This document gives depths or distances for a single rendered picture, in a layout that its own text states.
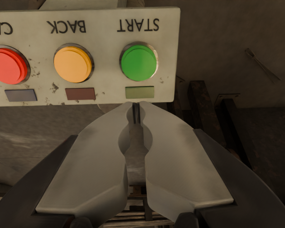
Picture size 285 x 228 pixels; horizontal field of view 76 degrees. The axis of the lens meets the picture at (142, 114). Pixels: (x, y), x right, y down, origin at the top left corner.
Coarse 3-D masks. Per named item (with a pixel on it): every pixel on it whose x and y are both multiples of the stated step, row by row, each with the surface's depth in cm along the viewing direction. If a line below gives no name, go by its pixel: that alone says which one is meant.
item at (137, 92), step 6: (126, 90) 23; (132, 90) 23; (138, 90) 23; (144, 90) 23; (150, 90) 23; (126, 96) 23; (132, 96) 23; (138, 96) 23; (144, 96) 23; (150, 96) 23
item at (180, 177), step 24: (144, 120) 10; (168, 120) 10; (144, 144) 10; (168, 144) 8; (192, 144) 8; (168, 168) 7; (192, 168) 7; (168, 192) 6; (192, 192) 6; (216, 192) 6; (168, 216) 7
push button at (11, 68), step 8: (0, 48) 20; (0, 56) 20; (8, 56) 20; (16, 56) 20; (0, 64) 20; (8, 64) 20; (16, 64) 20; (24, 64) 21; (0, 72) 21; (8, 72) 21; (16, 72) 21; (24, 72) 21; (0, 80) 21; (8, 80) 21; (16, 80) 21
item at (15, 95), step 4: (8, 92) 23; (12, 92) 23; (16, 92) 23; (20, 92) 23; (24, 92) 23; (28, 92) 23; (32, 92) 23; (8, 96) 23; (12, 96) 23; (16, 96) 23; (20, 96) 23; (24, 96) 23; (28, 96) 23; (32, 96) 23; (12, 100) 23; (16, 100) 23; (20, 100) 23; (24, 100) 23; (28, 100) 23; (32, 100) 23; (36, 100) 23
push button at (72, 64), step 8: (64, 48) 20; (72, 48) 20; (56, 56) 20; (64, 56) 20; (72, 56) 20; (80, 56) 20; (56, 64) 20; (64, 64) 20; (72, 64) 20; (80, 64) 20; (88, 64) 21; (64, 72) 21; (72, 72) 21; (80, 72) 21; (88, 72) 21; (72, 80) 21; (80, 80) 22
